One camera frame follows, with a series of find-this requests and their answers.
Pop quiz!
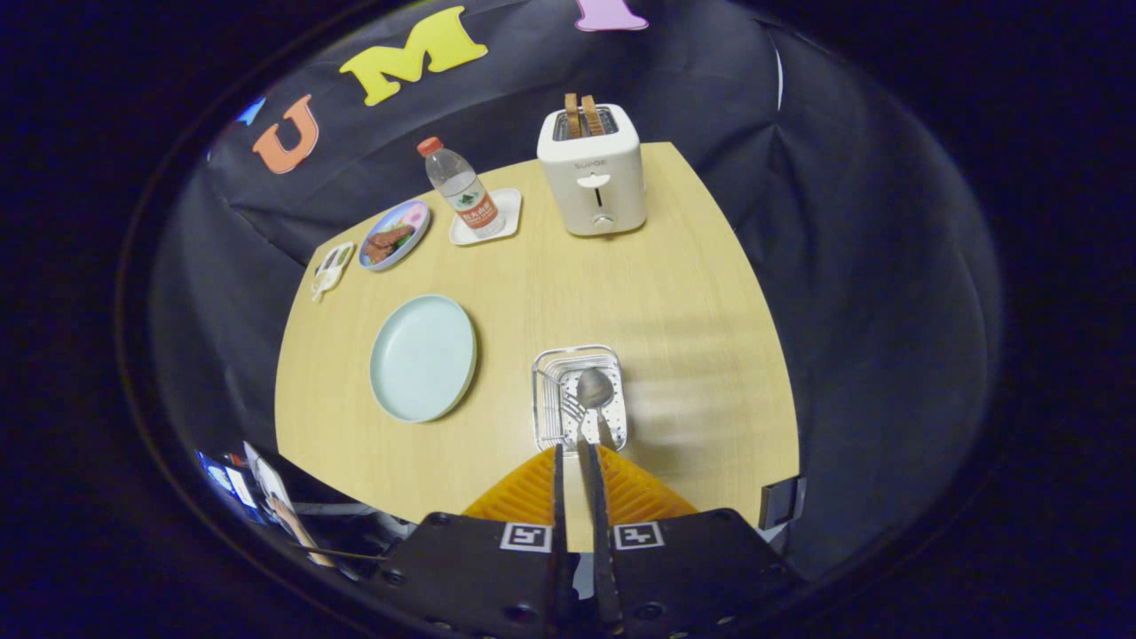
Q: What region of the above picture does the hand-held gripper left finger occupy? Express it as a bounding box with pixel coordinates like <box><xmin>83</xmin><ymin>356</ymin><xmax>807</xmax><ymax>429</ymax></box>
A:
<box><xmin>377</xmin><ymin>444</ymin><xmax>573</xmax><ymax>639</ymax></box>

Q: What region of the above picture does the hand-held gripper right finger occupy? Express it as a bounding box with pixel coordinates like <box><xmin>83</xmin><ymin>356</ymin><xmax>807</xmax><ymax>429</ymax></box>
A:
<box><xmin>575</xmin><ymin>442</ymin><xmax>809</xmax><ymax>639</ymax></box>

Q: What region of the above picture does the fork with wooden handle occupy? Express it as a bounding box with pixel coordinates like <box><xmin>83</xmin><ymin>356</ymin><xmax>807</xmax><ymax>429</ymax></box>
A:
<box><xmin>557</xmin><ymin>393</ymin><xmax>591</xmax><ymax>449</ymax></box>

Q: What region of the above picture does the spoon with wooden handle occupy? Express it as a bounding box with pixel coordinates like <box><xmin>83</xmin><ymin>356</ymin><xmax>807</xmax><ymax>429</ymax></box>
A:
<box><xmin>575</xmin><ymin>367</ymin><xmax>619</xmax><ymax>449</ymax></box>

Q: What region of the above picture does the small black box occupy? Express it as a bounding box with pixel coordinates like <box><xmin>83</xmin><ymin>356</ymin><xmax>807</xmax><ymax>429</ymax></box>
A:
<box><xmin>759</xmin><ymin>477</ymin><xmax>807</xmax><ymax>531</ymax></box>

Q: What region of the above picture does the pale green plate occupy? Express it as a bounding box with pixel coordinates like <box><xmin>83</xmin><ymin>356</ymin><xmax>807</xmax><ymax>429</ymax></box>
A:
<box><xmin>368</xmin><ymin>294</ymin><xmax>478</xmax><ymax>424</ymax></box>

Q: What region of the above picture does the white square coaster tray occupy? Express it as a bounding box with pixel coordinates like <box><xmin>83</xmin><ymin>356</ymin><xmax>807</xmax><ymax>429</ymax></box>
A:
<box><xmin>448</xmin><ymin>187</ymin><xmax>523</xmax><ymax>247</ymax></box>

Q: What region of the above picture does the blue plate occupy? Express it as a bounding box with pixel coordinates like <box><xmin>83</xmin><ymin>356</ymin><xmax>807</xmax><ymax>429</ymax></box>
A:
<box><xmin>358</xmin><ymin>199</ymin><xmax>432</xmax><ymax>272</ymax></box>

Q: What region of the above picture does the white toaster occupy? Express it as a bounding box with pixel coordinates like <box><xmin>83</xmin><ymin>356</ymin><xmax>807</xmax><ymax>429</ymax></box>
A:
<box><xmin>536</xmin><ymin>103</ymin><xmax>648</xmax><ymax>237</ymax></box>

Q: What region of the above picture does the white divided sauce dish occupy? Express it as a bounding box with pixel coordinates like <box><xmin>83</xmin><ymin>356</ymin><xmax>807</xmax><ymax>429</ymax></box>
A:
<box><xmin>310</xmin><ymin>241</ymin><xmax>356</xmax><ymax>304</ymax></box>

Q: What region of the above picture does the clear water bottle red cap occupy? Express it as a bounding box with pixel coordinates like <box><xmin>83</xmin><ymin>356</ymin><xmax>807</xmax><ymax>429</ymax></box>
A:
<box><xmin>417</xmin><ymin>136</ymin><xmax>507</xmax><ymax>239</ymax></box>

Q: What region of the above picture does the metal wire cutlery holder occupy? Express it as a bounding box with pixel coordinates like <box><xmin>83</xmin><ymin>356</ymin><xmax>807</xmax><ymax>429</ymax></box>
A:
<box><xmin>531</xmin><ymin>344</ymin><xmax>629</xmax><ymax>455</ymax></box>

